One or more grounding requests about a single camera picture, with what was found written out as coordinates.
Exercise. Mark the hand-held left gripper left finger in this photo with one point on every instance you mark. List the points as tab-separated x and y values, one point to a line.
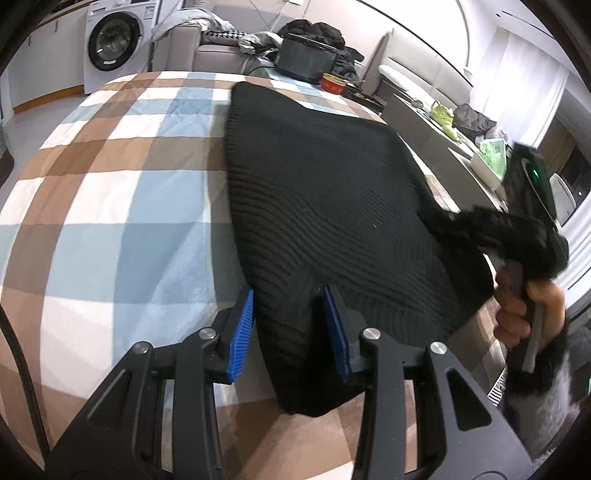
242	337

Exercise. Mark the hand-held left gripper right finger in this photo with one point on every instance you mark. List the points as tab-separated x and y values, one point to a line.
334	337

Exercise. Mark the black knitted sweater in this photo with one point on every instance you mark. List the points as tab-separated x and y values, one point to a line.
323	194

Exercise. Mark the person's right forearm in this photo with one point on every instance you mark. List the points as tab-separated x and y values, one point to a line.
554	397

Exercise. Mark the person's right hand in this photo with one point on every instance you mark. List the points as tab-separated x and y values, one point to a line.
512	323

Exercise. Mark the white box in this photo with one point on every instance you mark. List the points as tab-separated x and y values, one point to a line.
485	170

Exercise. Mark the green packet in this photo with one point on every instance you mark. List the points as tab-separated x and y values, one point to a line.
493	154

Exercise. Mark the dark grey cloth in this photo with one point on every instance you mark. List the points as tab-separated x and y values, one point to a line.
475	122

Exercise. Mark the white curtain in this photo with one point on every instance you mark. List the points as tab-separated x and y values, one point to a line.
531	87

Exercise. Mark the yellow green cloth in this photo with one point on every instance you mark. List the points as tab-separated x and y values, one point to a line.
444	117

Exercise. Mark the grey side cabinet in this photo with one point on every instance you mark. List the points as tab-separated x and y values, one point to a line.
425	129

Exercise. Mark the beige sofa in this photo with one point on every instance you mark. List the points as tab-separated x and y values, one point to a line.
429	69

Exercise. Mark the black white striped cloth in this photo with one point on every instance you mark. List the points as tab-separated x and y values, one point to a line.
497	392

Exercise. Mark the plaid blanket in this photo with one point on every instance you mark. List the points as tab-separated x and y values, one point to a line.
115	207

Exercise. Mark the dark tray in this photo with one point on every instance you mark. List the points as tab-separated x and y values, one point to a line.
364	94

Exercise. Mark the beige upright board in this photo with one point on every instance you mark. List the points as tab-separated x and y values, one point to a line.
381	55

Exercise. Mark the red round tin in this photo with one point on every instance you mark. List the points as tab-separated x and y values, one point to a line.
336	85

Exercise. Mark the black jacket pile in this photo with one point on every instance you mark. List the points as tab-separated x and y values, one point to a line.
318	31

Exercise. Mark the black storage box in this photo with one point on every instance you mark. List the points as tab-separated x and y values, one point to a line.
300	60

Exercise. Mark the grey sofa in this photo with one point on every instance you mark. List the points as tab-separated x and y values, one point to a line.
217	57

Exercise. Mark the checkered pillow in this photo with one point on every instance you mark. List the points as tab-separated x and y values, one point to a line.
224	36

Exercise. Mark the light grey blanket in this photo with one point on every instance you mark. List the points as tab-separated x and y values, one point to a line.
184	21

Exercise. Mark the white washing machine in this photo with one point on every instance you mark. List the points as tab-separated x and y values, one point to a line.
115	41

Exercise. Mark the white cabinet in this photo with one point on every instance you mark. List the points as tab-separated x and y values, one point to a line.
41	60

